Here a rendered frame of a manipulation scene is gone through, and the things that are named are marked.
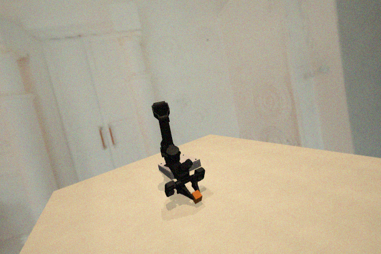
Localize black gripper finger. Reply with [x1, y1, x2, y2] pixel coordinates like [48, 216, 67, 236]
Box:
[177, 182, 193, 200]
[192, 175, 199, 191]

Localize orange block with dark square mark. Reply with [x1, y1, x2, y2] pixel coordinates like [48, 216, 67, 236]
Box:
[192, 190, 202, 204]

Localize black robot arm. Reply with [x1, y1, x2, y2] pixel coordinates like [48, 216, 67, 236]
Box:
[152, 101, 193, 178]

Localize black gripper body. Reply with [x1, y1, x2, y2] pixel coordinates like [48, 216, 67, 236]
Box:
[165, 167, 205, 197]

